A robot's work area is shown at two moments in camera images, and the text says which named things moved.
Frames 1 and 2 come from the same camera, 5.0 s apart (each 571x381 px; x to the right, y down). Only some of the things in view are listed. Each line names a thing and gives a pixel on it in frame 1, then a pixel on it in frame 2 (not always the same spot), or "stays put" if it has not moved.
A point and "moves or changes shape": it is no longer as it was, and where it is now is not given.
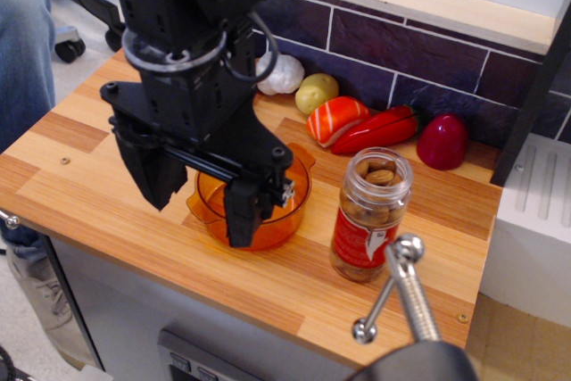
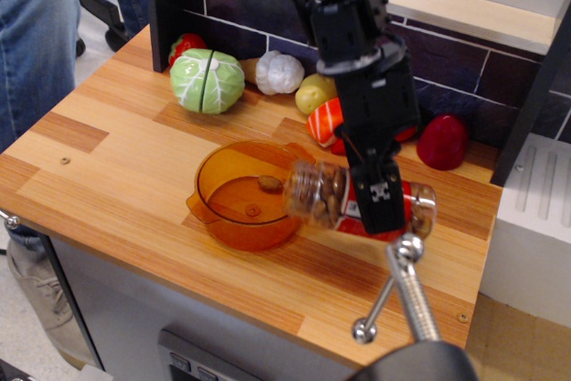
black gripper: (205, 113) -> (376, 111)
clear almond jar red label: (376, 192) moves or changes shape
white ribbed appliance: (529, 261) stays put
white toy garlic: (286, 78) stays put
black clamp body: (423, 360) stays put
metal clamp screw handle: (402, 254) stays put
